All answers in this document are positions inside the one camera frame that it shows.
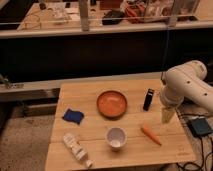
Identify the cream stick end effector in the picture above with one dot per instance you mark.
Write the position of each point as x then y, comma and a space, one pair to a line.
167, 114

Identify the black eraser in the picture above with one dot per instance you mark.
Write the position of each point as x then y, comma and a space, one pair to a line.
148, 99

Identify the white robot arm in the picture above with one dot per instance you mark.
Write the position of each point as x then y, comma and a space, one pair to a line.
185, 81

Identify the orange carrot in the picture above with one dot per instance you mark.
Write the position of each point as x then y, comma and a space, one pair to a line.
149, 133

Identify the black power box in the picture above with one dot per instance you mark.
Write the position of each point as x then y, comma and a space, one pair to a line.
199, 127

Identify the white paper cup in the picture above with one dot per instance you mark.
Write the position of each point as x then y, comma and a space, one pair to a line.
116, 138

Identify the orange round plate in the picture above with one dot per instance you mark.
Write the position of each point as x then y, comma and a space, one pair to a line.
111, 104

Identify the blue folded cloth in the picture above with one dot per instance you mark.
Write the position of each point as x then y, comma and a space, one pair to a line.
73, 116

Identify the white plastic bottle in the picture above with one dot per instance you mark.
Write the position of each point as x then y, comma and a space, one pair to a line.
78, 151

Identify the black bag on bench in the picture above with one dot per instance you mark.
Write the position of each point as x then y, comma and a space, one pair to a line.
112, 17

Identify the metal frame post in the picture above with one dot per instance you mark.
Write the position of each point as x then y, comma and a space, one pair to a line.
83, 9

